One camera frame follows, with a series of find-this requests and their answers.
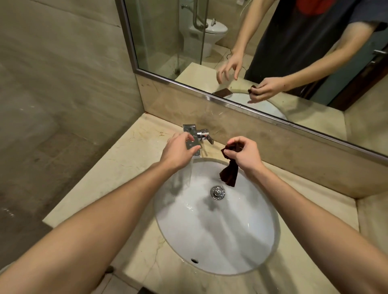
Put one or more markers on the person's left hand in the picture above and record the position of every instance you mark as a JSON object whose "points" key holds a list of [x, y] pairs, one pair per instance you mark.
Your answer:
{"points": [[174, 151]]}

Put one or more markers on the person's right hand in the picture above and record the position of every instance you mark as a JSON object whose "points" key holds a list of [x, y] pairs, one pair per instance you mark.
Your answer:
{"points": [[250, 157]]}

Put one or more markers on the person's right thumb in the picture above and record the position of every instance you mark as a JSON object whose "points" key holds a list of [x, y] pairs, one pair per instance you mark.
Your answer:
{"points": [[232, 154]]}

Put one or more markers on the person's left thumb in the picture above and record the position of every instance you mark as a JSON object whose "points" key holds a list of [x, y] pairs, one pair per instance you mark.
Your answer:
{"points": [[193, 150]]}

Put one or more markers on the chrome sink faucet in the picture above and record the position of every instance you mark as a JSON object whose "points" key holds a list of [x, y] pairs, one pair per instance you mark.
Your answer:
{"points": [[202, 134]]}

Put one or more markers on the dark brown cloth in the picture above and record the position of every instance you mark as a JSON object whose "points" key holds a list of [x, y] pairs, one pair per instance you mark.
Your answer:
{"points": [[229, 175]]}

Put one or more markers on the person's right forearm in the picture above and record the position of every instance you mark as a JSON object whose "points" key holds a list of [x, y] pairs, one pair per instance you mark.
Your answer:
{"points": [[318, 230]]}

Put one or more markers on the person's left forearm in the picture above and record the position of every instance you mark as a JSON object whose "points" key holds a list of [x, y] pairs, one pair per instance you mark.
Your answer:
{"points": [[91, 230]]}

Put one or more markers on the chrome sink drain stopper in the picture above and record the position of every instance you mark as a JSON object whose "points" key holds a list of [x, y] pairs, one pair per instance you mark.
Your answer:
{"points": [[217, 192]]}

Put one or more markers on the white oval sink basin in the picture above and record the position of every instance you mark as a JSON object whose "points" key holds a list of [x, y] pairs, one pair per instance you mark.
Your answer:
{"points": [[218, 233]]}

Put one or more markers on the metal framed wall mirror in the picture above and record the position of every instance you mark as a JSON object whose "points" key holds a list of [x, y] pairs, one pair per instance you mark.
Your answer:
{"points": [[169, 39]]}

